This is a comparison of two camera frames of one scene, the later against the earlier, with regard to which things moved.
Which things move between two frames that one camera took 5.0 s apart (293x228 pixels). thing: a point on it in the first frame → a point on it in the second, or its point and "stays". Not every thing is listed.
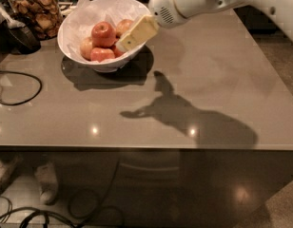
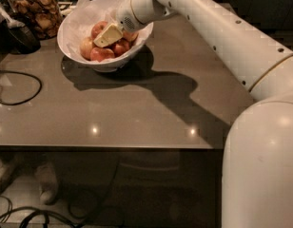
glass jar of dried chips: (38, 7) stays
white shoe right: (47, 177) stays
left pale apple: (86, 47) stays
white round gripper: (163, 4) → (125, 15)
